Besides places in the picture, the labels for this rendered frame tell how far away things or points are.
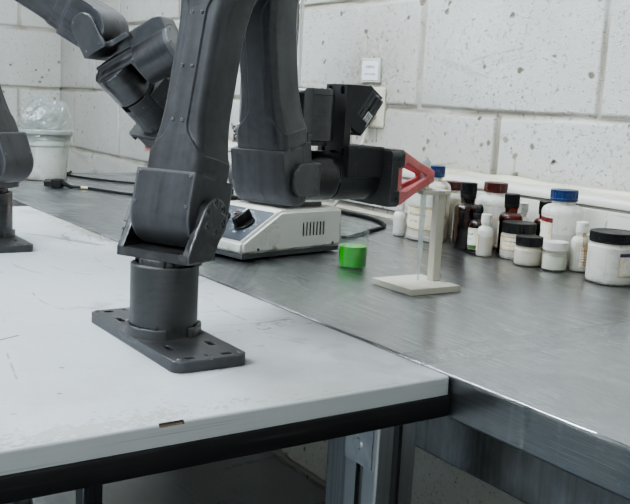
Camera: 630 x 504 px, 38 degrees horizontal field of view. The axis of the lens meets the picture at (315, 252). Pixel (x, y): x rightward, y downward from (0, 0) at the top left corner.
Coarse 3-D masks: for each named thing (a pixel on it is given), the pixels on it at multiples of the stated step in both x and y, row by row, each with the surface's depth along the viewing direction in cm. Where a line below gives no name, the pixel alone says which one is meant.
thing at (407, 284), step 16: (416, 192) 114; (432, 192) 113; (448, 192) 115; (432, 208) 116; (432, 224) 116; (432, 240) 117; (432, 256) 117; (432, 272) 117; (400, 288) 113; (416, 288) 112; (432, 288) 113; (448, 288) 114
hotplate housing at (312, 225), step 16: (256, 208) 135; (272, 208) 134; (288, 208) 135; (304, 208) 136; (320, 208) 138; (336, 208) 140; (272, 224) 131; (288, 224) 133; (304, 224) 135; (320, 224) 138; (336, 224) 140; (224, 240) 131; (256, 240) 129; (272, 240) 131; (288, 240) 133; (304, 240) 136; (320, 240) 138; (336, 240) 141; (240, 256) 128; (256, 256) 130
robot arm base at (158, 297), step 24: (144, 264) 82; (168, 264) 82; (144, 288) 81; (168, 288) 81; (192, 288) 83; (96, 312) 90; (120, 312) 91; (144, 312) 82; (168, 312) 81; (192, 312) 83; (120, 336) 84; (144, 336) 81; (168, 336) 82; (192, 336) 83; (168, 360) 76; (192, 360) 76; (216, 360) 77; (240, 360) 78
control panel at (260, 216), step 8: (232, 208) 138; (240, 208) 137; (232, 216) 135; (256, 216) 133; (264, 216) 132; (232, 224) 133; (256, 224) 131; (224, 232) 132; (232, 232) 131; (240, 232) 130; (248, 232) 129; (240, 240) 128
